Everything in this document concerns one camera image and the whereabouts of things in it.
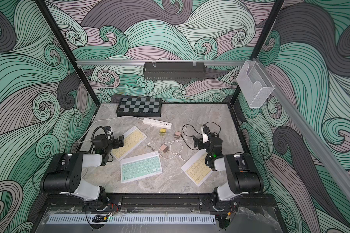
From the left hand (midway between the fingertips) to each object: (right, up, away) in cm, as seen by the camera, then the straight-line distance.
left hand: (115, 135), depth 94 cm
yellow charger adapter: (+31, +2, +6) cm, 32 cm away
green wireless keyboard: (+18, -18, -8) cm, 27 cm away
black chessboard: (+12, +20, +20) cm, 30 cm away
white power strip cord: (-17, +10, +16) cm, 26 cm away
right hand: (+58, +1, -2) cm, 58 cm away
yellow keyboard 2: (+10, -3, +4) cm, 11 cm away
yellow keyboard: (+53, -19, -9) cm, 57 cm away
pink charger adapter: (+33, -8, -2) cm, 34 cm away
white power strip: (+27, +8, +11) cm, 30 cm away
